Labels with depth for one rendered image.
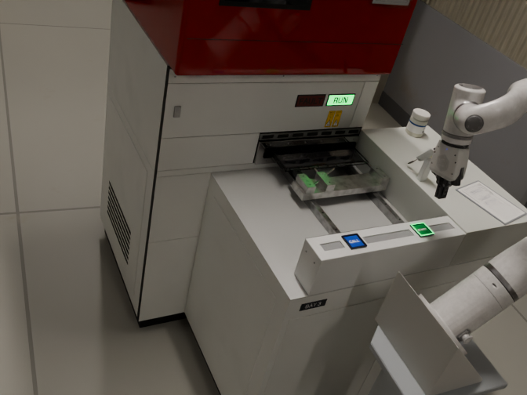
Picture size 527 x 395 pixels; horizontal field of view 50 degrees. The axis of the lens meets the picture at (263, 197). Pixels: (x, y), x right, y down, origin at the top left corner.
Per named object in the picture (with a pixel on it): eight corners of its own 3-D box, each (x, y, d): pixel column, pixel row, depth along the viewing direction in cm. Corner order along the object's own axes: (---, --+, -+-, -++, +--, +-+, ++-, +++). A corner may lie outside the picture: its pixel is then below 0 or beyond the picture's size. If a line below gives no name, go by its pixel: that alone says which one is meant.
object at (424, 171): (408, 172, 204) (422, 140, 196) (416, 171, 206) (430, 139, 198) (419, 182, 200) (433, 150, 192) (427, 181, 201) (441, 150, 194)
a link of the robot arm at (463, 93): (477, 139, 156) (469, 129, 164) (491, 92, 150) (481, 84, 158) (447, 135, 156) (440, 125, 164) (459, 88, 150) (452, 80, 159)
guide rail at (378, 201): (339, 164, 226) (341, 158, 225) (343, 164, 227) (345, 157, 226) (414, 248, 193) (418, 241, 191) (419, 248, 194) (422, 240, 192)
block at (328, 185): (314, 178, 203) (316, 172, 202) (321, 177, 205) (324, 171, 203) (325, 191, 198) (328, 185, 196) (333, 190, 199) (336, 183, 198)
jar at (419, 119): (401, 128, 231) (409, 108, 225) (414, 128, 234) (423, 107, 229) (412, 138, 226) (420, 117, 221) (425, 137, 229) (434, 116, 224)
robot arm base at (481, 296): (471, 364, 152) (529, 324, 150) (452, 339, 139) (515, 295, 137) (430, 312, 166) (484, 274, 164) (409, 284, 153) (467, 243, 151)
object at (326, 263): (292, 273, 170) (304, 238, 162) (431, 247, 195) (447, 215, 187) (307, 295, 164) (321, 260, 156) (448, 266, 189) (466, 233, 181)
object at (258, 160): (252, 161, 210) (258, 140, 204) (350, 154, 230) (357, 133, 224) (255, 164, 208) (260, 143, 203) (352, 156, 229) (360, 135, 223)
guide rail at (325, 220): (279, 170, 214) (281, 163, 212) (284, 169, 215) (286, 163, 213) (349, 261, 180) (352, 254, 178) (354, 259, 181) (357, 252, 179)
